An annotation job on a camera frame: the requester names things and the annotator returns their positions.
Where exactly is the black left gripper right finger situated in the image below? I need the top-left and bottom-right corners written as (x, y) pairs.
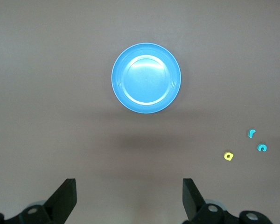
top-left (182, 178), bottom-right (271, 224)

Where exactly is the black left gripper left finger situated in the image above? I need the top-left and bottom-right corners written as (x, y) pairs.
top-left (0, 178), bottom-right (77, 224)

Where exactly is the blue plate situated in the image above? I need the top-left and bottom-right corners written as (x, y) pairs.
top-left (111, 42), bottom-right (182, 114)

